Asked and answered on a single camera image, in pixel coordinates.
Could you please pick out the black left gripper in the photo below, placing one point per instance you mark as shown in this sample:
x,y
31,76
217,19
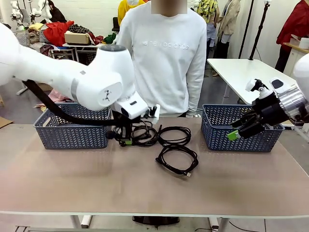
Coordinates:
x,y
123,126

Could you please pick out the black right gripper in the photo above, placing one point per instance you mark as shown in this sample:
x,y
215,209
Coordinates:
x,y
271,110

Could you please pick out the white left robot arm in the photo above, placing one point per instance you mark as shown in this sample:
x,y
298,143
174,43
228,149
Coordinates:
x,y
48,70

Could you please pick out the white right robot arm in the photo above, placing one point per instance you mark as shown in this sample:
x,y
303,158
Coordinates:
x,y
301,72

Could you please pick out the blue-grey plastic lattice basket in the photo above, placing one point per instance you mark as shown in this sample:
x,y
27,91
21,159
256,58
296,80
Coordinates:
x,y
70,137
217,140

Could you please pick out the white background table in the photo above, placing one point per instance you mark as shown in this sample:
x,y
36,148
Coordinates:
x,y
239,70

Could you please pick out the pink checked cloth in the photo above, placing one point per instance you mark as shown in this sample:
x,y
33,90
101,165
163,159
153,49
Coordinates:
x,y
59,96

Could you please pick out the person in white sweatshirt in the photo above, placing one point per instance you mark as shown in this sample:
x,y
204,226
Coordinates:
x,y
164,60

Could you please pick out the thin black stand pole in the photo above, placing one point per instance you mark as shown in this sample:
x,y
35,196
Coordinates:
x,y
246,29

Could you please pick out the cardboard box on floor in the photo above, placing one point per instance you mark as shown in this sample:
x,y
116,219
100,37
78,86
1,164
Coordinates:
x,y
44,87

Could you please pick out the black tripod stand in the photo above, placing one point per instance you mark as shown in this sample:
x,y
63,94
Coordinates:
x,y
260,26

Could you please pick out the green cloth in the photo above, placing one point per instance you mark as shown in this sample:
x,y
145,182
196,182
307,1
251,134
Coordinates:
x,y
109,38

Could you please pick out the white clothes table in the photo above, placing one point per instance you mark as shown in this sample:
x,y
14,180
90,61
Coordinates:
x,y
79,46

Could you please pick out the beige coat on mannequin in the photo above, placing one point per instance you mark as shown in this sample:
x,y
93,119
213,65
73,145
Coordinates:
x,y
229,19

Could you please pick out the person in red jacket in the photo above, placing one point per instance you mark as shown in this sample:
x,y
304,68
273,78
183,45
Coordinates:
x,y
294,26

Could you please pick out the cardboard box on clothes table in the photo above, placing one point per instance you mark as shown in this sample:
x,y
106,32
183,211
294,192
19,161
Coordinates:
x,y
76,38

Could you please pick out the black office chair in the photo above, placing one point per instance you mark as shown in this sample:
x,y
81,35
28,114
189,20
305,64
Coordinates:
x,y
116,24

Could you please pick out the flat cardboard sheet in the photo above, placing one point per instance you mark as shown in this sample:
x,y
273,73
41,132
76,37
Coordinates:
x,y
4,122

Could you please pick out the yellow floral shirt mannequin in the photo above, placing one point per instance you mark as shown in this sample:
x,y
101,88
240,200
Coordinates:
x,y
207,9

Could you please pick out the yellow garment on mannequin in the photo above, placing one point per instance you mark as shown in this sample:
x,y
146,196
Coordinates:
x,y
123,12

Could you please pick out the red cloth pile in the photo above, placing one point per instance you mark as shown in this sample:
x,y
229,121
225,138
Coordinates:
x,y
55,32

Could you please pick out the person in dark clothes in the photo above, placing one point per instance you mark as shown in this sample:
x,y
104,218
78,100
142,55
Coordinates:
x,y
56,13

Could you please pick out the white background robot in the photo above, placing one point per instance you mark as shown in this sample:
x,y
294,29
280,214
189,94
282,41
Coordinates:
x,y
43,8
17,12

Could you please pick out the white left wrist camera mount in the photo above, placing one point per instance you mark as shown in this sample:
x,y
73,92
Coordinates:
x,y
155,113

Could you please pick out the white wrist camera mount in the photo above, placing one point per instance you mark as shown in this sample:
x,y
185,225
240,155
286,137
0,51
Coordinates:
x,y
155,113
251,85

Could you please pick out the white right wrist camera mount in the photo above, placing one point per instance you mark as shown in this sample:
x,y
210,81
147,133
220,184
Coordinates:
x,y
251,85

